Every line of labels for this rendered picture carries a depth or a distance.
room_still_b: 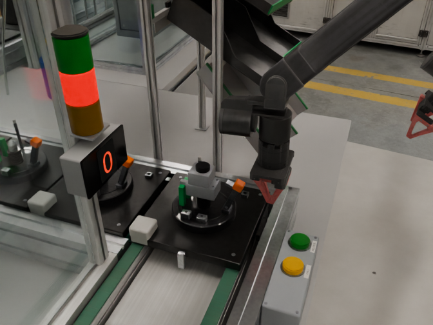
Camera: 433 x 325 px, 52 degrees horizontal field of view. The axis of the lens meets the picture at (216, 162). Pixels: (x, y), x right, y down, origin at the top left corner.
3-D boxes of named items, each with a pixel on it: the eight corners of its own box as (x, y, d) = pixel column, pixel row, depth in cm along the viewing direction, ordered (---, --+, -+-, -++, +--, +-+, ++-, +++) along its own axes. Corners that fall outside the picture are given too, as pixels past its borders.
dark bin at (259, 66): (285, 69, 108) (300, 44, 103) (263, 89, 99) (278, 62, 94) (196, 5, 112) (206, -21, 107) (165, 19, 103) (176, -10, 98)
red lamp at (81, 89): (105, 95, 68) (100, 64, 65) (87, 109, 64) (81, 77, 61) (77, 90, 70) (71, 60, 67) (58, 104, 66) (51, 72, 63)
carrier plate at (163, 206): (270, 198, 105) (270, 191, 103) (240, 271, 86) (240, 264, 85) (176, 177, 111) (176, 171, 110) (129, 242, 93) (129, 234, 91)
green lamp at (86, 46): (100, 64, 65) (95, 30, 63) (81, 77, 61) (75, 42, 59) (71, 59, 67) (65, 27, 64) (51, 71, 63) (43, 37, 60)
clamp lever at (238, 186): (232, 206, 95) (246, 182, 90) (229, 211, 94) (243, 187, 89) (217, 197, 95) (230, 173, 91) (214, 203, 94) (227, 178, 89)
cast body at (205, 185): (220, 189, 95) (221, 162, 91) (214, 201, 92) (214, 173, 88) (184, 181, 98) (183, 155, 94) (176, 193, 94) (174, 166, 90)
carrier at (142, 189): (171, 177, 112) (168, 133, 105) (123, 240, 93) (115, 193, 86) (88, 158, 119) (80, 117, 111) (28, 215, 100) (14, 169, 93)
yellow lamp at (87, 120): (109, 123, 71) (105, 95, 68) (92, 138, 67) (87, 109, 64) (82, 118, 72) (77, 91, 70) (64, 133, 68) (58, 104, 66)
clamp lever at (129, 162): (127, 182, 102) (134, 158, 97) (122, 186, 101) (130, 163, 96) (113, 174, 102) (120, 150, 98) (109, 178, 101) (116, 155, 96)
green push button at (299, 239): (310, 242, 92) (311, 235, 91) (307, 255, 89) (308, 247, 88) (291, 237, 93) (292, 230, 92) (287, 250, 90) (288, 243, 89)
